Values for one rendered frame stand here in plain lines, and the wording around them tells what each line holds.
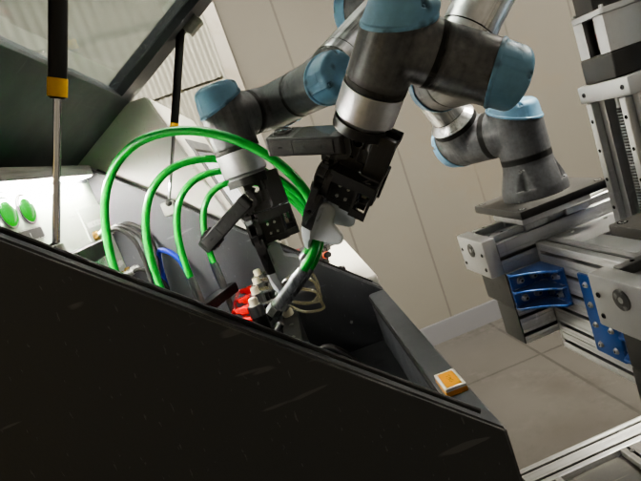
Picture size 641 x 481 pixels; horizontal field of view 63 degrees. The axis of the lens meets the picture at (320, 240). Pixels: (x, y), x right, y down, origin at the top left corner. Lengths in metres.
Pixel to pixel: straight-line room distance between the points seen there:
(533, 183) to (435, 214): 1.80
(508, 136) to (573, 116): 2.17
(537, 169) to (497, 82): 0.69
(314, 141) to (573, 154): 2.86
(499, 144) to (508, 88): 0.69
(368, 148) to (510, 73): 0.18
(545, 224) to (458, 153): 0.27
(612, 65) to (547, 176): 0.30
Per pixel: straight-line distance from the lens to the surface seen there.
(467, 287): 3.19
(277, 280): 0.88
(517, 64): 0.62
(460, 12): 0.75
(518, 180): 1.29
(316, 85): 0.81
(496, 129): 1.29
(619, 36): 1.13
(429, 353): 0.87
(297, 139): 0.67
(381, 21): 0.58
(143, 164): 1.27
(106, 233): 0.91
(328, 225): 0.71
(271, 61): 2.88
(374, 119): 0.61
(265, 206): 0.87
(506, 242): 1.25
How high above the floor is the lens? 1.32
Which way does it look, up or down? 10 degrees down
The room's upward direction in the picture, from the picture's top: 20 degrees counter-clockwise
